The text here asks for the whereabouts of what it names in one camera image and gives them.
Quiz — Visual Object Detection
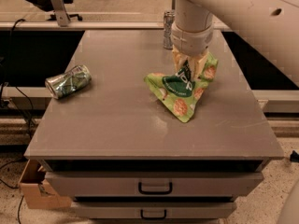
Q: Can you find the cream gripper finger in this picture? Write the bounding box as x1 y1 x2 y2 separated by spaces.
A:
172 47 188 72
189 49 208 80

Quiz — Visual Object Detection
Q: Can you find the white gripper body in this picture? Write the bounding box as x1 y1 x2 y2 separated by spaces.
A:
171 23 213 57

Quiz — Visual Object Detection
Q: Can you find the green rice chip bag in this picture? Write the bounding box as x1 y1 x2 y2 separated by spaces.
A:
144 52 218 123

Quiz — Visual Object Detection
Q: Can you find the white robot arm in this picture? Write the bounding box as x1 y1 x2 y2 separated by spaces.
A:
172 0 299 85

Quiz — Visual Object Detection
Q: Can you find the silver can standing upright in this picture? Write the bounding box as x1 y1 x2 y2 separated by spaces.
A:
164 10 175 49

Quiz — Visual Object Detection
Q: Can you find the crushed green can lying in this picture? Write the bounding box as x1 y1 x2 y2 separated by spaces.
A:
45 65 92 99

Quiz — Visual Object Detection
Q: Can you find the black object on floor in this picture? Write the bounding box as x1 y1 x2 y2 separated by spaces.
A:
290 151 299 162

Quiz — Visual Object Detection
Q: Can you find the upper grey drawer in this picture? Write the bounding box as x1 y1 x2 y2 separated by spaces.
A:
46 172 263 197

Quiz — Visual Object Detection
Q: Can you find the grey drawer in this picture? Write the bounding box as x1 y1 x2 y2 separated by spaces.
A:
46 172 263 197
71 202 236 220

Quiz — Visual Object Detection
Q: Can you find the lower grey drawer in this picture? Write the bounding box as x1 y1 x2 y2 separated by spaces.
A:
71 202 236 220

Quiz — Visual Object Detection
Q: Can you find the cardboard box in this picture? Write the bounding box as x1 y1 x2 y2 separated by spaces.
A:
19 161 72 209

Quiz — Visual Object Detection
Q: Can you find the left metal bracket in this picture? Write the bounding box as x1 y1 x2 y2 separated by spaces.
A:
50 0 70 27

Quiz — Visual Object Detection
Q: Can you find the black cable left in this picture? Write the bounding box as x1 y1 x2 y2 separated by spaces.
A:
0 18 37 138

